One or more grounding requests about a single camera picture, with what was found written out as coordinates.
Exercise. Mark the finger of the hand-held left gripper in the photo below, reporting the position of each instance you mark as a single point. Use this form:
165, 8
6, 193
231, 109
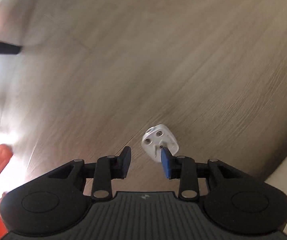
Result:
1, 47

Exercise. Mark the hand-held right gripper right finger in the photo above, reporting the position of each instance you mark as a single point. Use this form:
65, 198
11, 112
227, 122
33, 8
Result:
166, 166

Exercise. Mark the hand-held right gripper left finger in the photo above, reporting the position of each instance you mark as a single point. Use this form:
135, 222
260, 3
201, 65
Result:
126, 163

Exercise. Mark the white plug adapter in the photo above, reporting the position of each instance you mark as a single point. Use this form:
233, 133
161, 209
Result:
164, 138

